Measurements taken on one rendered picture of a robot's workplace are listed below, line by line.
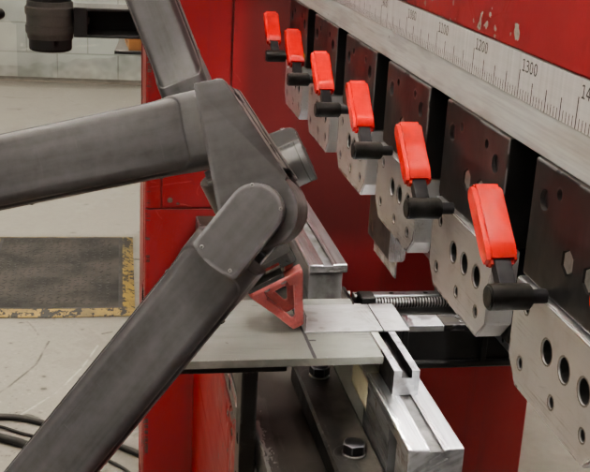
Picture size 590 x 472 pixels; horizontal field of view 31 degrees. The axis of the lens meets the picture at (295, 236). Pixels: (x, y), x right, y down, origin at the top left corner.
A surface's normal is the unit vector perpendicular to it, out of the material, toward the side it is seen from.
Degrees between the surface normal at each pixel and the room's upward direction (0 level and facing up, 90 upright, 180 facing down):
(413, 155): 39
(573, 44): 90
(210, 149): 74
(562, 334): 90
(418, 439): 0
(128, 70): 90
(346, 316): 0
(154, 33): 79
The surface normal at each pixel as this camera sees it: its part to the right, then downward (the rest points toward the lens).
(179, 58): -0.06, -0.04
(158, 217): 0.17, 0.32
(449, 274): -0.98, 0.00
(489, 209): 0.15, -0.54
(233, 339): 0.05, -0.95
